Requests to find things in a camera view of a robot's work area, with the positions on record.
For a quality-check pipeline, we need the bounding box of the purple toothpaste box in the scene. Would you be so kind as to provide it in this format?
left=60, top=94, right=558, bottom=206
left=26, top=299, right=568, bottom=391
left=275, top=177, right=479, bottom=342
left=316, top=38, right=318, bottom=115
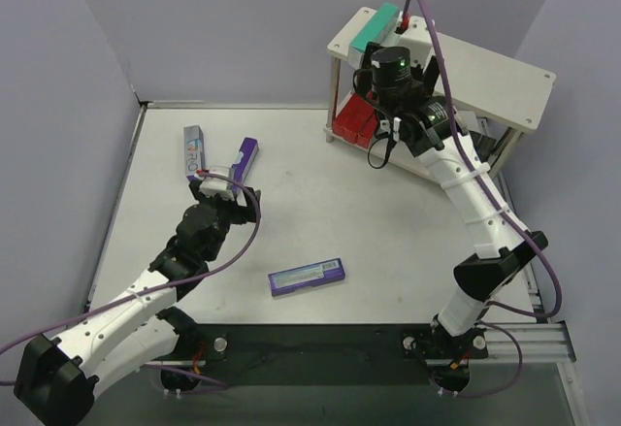
left=268, top=258, right=345, bottom=298
left=230, top=137, right=259, bottom=196

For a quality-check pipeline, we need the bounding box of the silver Rio box bottom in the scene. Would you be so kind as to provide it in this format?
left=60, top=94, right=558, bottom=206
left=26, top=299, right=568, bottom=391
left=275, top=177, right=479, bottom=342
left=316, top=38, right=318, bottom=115
left=347, top=3, right=400, bottom=69

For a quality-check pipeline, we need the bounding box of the silver rio box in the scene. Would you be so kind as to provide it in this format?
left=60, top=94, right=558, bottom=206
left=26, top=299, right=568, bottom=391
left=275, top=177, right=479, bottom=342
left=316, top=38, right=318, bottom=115
left=183, top=125, right=207, bottom=180
left=347, top=3, right=400, bottom=69

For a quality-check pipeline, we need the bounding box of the silver Rio box top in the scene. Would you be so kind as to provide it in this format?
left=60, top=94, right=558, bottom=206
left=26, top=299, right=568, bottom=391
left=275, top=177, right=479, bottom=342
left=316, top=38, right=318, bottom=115
left=183, top=125, right=207, bottom=180

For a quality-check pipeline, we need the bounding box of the black toothpaste box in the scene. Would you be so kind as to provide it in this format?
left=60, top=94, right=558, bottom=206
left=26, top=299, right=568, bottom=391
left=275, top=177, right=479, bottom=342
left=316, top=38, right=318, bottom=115
left=470, top=131, right=497, bottom=162

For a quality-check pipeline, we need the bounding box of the red toothpaste box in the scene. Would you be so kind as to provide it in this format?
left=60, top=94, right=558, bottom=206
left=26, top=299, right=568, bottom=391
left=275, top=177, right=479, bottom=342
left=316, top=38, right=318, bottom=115
left=332, top=95, right=363, bottom=144
left=343, top=113, right=376, bottom=148

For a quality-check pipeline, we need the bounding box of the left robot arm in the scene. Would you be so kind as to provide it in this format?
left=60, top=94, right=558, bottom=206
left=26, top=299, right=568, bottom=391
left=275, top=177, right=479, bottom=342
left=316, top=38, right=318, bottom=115
left=14, top=180, right=261, bottom=425

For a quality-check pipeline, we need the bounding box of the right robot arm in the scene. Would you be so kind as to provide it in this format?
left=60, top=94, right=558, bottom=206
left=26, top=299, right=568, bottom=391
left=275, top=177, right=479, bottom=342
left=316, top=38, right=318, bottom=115
left=353, top=42, right=548, bottom=356

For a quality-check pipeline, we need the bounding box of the white two-tier shelf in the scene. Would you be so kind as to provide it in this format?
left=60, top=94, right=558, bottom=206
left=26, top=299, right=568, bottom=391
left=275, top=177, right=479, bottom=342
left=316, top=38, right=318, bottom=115
left=324, top=7, right=556, bottom=177

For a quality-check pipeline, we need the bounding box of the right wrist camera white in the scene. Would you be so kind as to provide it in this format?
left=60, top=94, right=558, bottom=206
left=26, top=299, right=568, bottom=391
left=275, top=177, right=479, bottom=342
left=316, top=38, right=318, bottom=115
left=395, top=16, right=433, bottom=63

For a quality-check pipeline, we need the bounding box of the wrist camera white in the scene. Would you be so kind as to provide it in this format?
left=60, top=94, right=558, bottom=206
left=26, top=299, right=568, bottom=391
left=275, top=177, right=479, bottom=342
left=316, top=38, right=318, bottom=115
left=194, top=166, right=236, bottom=200
left=395, top=16, right=433, bottom=63

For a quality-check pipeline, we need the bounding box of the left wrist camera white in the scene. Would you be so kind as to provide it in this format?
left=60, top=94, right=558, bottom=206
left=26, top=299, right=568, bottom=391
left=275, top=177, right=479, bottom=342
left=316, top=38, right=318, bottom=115
left=194, top=166, right=236, bottom=200

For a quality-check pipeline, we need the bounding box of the aluminium frame rail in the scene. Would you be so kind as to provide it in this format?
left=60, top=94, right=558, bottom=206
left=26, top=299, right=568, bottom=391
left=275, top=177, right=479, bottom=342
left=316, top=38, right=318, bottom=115
left=90, top=108, right=571, bottom=398

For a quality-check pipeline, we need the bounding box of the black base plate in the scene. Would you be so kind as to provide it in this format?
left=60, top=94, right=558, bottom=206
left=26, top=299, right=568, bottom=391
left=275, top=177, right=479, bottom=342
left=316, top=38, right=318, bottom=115
left=160, top=324, right=488, bottom=387

